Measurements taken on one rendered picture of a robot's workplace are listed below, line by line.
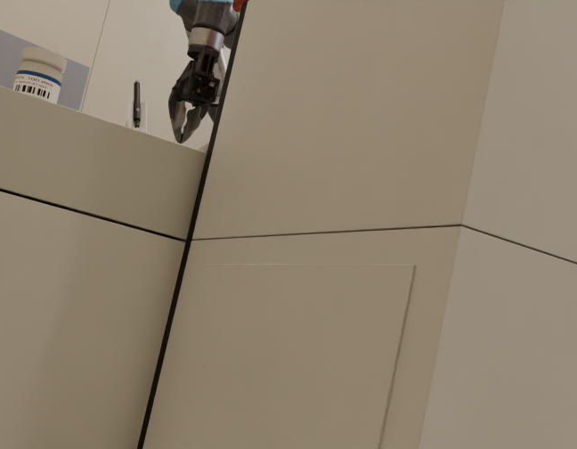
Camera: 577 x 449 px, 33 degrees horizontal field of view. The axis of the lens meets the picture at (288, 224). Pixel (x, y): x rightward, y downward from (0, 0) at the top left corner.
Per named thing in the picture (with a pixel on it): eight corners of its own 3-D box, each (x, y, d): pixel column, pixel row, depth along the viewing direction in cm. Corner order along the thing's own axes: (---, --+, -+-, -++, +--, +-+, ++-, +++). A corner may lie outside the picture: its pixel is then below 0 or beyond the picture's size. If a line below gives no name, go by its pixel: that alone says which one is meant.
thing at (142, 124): (139, 166, 181) (156, 99, 183) (119, 160, 180) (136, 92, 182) (128, 168, 187) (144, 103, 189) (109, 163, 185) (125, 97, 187)
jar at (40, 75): (58, 115, 152) (72, 58, 154) (13, 101, 149) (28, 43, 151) (46, 120, 159) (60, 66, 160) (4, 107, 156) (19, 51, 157)
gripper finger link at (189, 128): (187, 141, 212) (197, 101, 213) (177, 143, 217) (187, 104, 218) (200, 145, 213) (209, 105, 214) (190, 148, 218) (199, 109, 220)
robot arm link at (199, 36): (186, 31, 220) (218, 44, 224) (182, 51, 219) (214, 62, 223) (199, 24, 213) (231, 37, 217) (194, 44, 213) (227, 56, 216)
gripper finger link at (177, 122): (174, 136, 210) (184, 96, 212) (165, 139, 215) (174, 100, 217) (187, 141, 212) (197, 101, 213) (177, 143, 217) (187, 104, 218)
